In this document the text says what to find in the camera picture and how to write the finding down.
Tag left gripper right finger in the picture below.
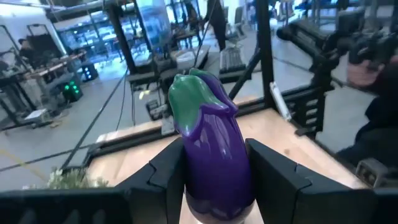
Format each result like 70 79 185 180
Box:
244 138 398 224

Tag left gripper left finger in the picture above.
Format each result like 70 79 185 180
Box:
0 138 187 224

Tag purple toy eggplant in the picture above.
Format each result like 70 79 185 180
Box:
167 67 257 223

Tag small potted green plant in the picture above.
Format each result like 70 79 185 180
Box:
23 167 110 190

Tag white aluminium strip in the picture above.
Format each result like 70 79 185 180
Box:
269 81 292 123

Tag person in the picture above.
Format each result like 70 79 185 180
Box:
335 54 398 170
203 0 228 52
17 37 37 65

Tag small grey box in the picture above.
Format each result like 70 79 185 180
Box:
146 98 170 121

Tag computer with green lights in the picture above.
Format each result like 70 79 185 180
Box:
61 78 84 103

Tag computer with blue lights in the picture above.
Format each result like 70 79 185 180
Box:
80 61 100 83

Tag person's hand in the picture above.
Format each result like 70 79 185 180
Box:
346 55 385 88

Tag black keyboard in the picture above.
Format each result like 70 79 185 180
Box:
218 45 247 75

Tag small grey depth camera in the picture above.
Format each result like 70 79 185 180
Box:
355 157 390 189

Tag black aluminium frame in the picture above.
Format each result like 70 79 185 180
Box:
60 0 336 171

